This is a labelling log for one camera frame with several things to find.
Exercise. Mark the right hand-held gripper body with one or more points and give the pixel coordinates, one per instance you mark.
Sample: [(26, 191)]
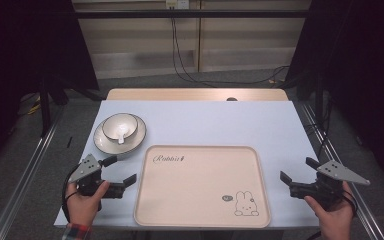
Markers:
[(333, 173)]

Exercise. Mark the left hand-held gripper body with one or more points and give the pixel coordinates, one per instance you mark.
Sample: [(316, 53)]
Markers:
[(86, 168)]

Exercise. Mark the white plate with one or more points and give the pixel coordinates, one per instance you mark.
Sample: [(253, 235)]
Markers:
[(104, 145)]

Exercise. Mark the white spoon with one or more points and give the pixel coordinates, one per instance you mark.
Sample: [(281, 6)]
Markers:
[(121, 133)]

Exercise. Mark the white bowl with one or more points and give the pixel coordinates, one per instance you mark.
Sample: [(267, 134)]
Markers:
[(126, 119)]

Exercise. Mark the beige tray with rabbit print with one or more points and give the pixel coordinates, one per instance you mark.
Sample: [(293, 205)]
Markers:
[(200, 186)]

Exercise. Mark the person's left hand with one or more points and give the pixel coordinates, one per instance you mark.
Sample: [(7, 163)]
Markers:
[(81, 208)]

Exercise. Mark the person's right hand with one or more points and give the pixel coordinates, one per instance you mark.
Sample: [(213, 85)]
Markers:
[(335, 220)]

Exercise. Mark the small black stick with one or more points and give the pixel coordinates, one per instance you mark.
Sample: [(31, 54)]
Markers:
[(69, 142)]

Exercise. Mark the black metal stand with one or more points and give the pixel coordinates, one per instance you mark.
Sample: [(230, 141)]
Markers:
[(45, 110), (319, 100)]

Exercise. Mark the plaid sleeve cuff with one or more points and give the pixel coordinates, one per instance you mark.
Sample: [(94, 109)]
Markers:
[(76, 232)]

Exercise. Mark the pale blue table mat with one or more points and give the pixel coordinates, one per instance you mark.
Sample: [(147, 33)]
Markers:
[(213, 123)]

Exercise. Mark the wooden table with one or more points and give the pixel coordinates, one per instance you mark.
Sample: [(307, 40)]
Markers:
[(180, 94)]

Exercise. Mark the black curtain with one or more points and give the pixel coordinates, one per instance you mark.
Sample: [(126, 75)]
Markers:
[(363, 66), (20, 50)]

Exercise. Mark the black horizontal bar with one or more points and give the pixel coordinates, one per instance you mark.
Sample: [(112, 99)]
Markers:
[(213, 14)]

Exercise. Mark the aluminium rail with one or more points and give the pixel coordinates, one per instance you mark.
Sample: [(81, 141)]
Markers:
[(366, 210), (16, 191)]

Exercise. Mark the white wall socket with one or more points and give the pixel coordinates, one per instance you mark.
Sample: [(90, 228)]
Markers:
[(177, 3)]

